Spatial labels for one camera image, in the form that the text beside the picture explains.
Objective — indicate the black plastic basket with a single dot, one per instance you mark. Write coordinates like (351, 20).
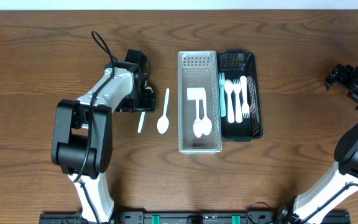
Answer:
(233, 64)

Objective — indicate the white label in clear basket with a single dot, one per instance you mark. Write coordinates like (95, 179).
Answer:
(196, 93)

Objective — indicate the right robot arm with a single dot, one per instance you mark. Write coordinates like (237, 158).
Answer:
(341, 180)

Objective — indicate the clear plastic basket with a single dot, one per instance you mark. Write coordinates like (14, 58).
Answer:
(198, 69)

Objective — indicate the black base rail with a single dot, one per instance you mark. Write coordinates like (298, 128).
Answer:
(260, 217)

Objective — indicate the white plastic spoon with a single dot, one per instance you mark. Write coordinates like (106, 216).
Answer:
(163, 121)
(207, 124)
(228, 88)
(141, 122)
(197, 125)

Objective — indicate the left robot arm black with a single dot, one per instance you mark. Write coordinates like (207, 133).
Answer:
(82, 136)

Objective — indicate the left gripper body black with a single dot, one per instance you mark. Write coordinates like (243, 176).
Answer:
(148, 101)

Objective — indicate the white plastic fork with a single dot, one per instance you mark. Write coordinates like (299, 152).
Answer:
(237, 90)
(245, 106)

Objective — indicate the pale blue plastic fork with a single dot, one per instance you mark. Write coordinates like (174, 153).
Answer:
(221, 82)

